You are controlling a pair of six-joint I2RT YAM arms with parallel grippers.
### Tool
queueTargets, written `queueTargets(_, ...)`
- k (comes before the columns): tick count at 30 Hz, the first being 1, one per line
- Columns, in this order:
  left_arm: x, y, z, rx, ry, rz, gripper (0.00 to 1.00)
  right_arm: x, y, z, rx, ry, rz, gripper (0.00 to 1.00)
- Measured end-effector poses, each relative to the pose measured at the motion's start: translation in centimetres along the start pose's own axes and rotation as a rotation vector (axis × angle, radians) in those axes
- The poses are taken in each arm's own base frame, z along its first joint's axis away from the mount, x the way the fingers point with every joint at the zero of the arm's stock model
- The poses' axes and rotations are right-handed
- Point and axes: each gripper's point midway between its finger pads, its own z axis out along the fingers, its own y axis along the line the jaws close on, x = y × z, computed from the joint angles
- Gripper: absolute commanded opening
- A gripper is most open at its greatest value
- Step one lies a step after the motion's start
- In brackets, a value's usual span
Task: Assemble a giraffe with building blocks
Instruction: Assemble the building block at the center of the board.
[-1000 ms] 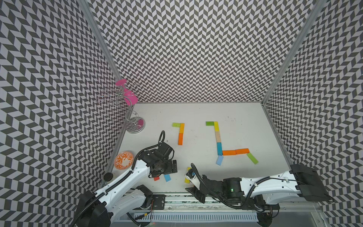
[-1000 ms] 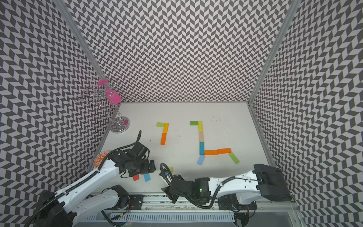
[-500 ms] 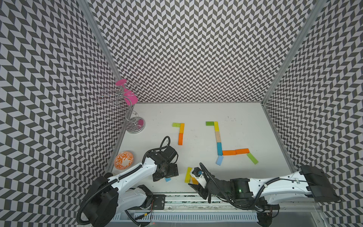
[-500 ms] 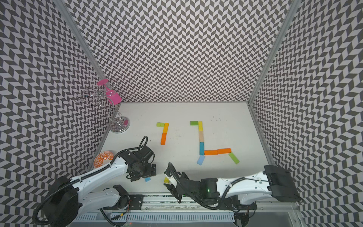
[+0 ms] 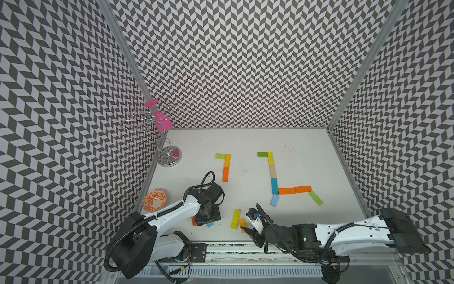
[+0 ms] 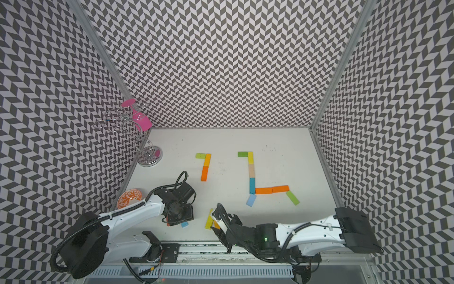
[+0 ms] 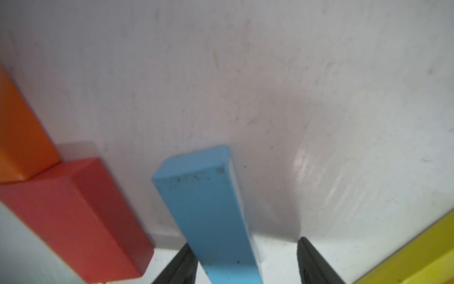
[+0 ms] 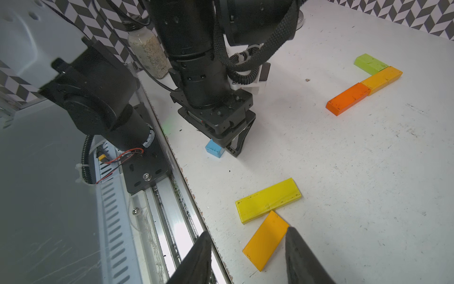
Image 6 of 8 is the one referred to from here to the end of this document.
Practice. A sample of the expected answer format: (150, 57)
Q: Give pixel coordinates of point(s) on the natural wood block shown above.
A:
(251, 171)

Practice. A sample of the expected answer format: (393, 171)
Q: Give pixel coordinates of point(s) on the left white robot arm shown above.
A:
(94, 238)

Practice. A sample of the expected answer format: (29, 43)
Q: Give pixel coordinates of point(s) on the orange block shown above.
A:
(204, 175)
(279, 189)
(263, 191)

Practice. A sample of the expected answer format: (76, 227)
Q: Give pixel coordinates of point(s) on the pink wire jewelry stand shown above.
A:
(130, 119)

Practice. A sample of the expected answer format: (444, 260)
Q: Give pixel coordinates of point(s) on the teal block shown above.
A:
(252, 186)

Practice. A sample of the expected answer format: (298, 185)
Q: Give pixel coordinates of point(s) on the yellow block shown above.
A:
(250, 158)

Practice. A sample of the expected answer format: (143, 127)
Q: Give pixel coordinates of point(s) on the orange patterned plate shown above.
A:
(129, 197)

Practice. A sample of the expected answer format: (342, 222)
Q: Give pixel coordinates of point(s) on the yellow-green long block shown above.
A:
(209, 222)

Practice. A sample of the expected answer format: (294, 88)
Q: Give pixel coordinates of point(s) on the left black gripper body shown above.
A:
(184, 213)

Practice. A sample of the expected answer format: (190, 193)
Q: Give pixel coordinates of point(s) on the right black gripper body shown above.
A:
(223, 236)

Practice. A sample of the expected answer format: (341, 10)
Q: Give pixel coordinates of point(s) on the metal base rail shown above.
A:
(198, 260)

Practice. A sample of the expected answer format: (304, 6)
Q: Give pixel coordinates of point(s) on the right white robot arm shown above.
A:
(297, 243)

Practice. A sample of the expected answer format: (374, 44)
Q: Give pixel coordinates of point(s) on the light blue block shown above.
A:
(251, 199)

